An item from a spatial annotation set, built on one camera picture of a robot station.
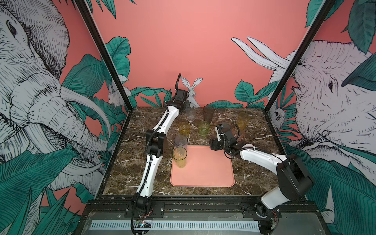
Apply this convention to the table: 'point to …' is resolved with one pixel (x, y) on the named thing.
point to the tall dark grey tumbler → (208, 111)
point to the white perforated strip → (178, 225)
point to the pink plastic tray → (204, 168)
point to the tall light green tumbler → (179, 154)
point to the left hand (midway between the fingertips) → (187, 102)
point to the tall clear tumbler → (191, 113)
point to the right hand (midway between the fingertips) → (212, 139)
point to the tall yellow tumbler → (243, 117)
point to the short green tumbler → (203, 127)
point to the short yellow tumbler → (184, 128)
